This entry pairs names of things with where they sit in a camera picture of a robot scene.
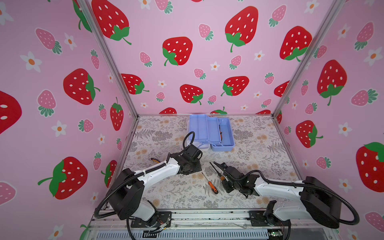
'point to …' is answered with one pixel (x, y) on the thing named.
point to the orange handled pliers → (220, 134)
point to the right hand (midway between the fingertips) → (222, 182)
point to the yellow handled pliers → (155, 160)
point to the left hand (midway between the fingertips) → (200, 167)
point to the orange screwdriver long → (213, 188)
